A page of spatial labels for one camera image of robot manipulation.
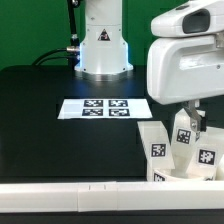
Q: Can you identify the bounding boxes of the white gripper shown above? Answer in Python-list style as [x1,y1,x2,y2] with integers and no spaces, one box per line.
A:
[147,0,224,133]

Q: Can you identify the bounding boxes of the white round stool seat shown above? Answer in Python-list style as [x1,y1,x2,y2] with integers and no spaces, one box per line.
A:
[146,156,224,183]

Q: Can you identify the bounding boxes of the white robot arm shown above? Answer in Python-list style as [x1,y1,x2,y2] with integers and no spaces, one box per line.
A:
[75,0,224,132]

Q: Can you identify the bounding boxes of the paper sheet with markers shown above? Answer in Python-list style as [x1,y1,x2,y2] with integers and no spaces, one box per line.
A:
[58,99,152,119]

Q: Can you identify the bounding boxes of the black pole with connector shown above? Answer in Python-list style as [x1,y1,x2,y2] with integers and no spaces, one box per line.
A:
[67,0,81,69]

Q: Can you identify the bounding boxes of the white front barrier rail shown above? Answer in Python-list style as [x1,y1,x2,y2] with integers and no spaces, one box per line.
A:
[0,181,224,213]

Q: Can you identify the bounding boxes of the black cables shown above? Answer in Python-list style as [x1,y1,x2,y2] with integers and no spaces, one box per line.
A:
[31,48,78,66]

